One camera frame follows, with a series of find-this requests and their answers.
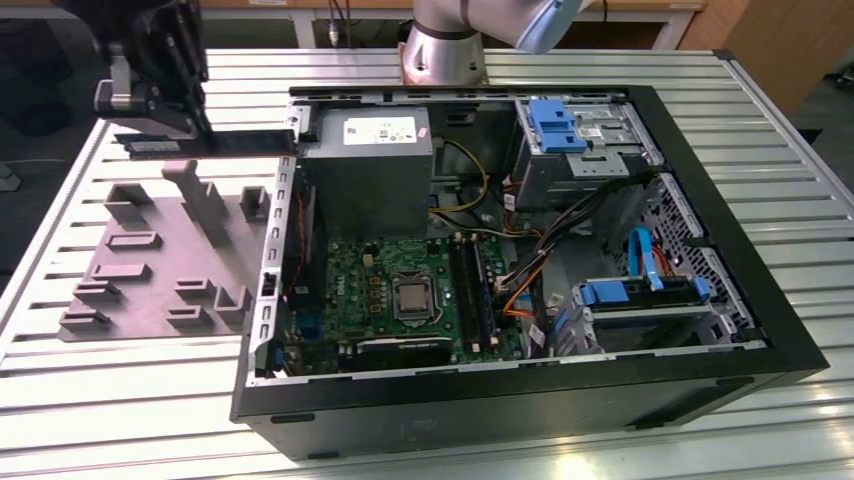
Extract black cable bundle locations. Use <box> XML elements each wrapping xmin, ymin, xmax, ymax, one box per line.
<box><xmin>529</xmin><ymin>172</ymin><xmax>659</xmax><ymax>262</ymax></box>

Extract grey parts rack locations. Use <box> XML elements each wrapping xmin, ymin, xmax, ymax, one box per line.
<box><xmin>57</xmin><ymin>158</ymin><xmax>272</xmax><ymax>344</ymax></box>

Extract metal drive cage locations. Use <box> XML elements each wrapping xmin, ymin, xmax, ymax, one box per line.
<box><xmin>512</xmin><ymin>98</ymin><xmax>661</xmax><ymax>211</ymax></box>

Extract black graphics card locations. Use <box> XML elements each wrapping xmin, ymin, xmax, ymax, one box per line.
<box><xmin>336</xmin><ymin>334</ymin><xmax>453</xmax><ymax>374</ymax></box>

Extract green motherboard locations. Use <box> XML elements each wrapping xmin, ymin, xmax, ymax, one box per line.
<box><xmin>278</xmin><ymin>234</ymin><xmax>535</xmax><ymax>374</ymax></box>

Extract brown wooden cabinet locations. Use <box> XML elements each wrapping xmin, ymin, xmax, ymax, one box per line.
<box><xmin>679</xmin><ymin>0</ymin><xmax>854</xmax><ymax>119</ymax></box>

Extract metal disk bay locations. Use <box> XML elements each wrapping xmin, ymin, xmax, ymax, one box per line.
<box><xmin>545</xmin><ymin>299</ymin><xmax>741</xmax><ymax>359</ymax></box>

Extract metal CPU socket cover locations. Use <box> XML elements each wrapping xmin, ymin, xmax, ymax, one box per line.
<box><xmin>388</xmin><ymin>272</ymin><xmax>441</xmax><ymax>324</ymax></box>

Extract silver CPU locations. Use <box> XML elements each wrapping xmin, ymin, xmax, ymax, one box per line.
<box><xmin>397</xmin><ymin>287</ymin><xmax>433</xmax><ymax>314</ymax></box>

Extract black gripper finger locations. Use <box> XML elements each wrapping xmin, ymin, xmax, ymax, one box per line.
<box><xmin>142</xmin><ymin>0</ymin><xmax>216</xmax><ymax>154</ymax></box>

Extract grey power supply unit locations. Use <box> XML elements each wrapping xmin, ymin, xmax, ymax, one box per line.
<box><xmin>297</xmin><ymin>105</ymin><xmax>439</xmax><ymax>241</ymax></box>

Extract black cable silver plug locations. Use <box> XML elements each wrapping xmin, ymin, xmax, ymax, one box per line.
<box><xmin>324</xmin><ymin>0</ymin><xmax>354</xmax><ymax>47</ymax></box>

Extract RAM slot white clips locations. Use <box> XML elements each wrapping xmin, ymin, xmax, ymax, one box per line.
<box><xmin>455</xmin><ymin>233</ymin><xmax>479</xmax><ymax>350</ymax></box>

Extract blue wire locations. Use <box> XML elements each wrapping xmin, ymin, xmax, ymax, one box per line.
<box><xmin>625</xmin><ymin>226</ymin><xmax>667</xmax><ymax>292</ymax></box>

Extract hard disk in blue carrier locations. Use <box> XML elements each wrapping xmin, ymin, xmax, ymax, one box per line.
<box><xmin>576</xmin><ymin>276</ymin><xmax>712</xmax><ymax>315</ymax></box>

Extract yellow black wire bundle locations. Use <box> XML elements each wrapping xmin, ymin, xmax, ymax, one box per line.
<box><xmin>429</xmin><ymin>139</ymin><xmax>493</xmax><ymax>217</ymax></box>

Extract wooden desk white frame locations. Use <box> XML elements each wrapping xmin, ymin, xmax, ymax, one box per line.
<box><xmin>205</xmin><ymin>0</ymin><xmax>708</xmax><ymax>51</ymax></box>

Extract blue RAM stick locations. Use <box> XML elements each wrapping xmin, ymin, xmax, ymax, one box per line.
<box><xmin>112</xmin><ymin>128</ymin><xmax>296</xmax><ymax>160</ymax></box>

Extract RAM slot black clips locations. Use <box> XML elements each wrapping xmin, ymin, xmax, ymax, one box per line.
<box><xmin>447</xmin><ymin>235</ymin><xmax>469</xmax><ymax>351</ymax></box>

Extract black PC case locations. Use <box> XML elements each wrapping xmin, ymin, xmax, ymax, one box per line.
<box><xmin>229</xmin><ymin>84</ymin><xmax>831</xmax><ymax>460</ymax></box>

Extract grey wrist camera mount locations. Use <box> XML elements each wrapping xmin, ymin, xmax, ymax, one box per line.
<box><xmin>92</xmin><ymin>42</ymin><xmax>161</xmax><ymax>120</ymax></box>

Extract blue drive bay latch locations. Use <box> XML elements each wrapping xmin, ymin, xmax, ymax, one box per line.
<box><xmin>524</xmin><ymin>99</ymin><xmax>593</xmax><ymax>155</ymax></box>

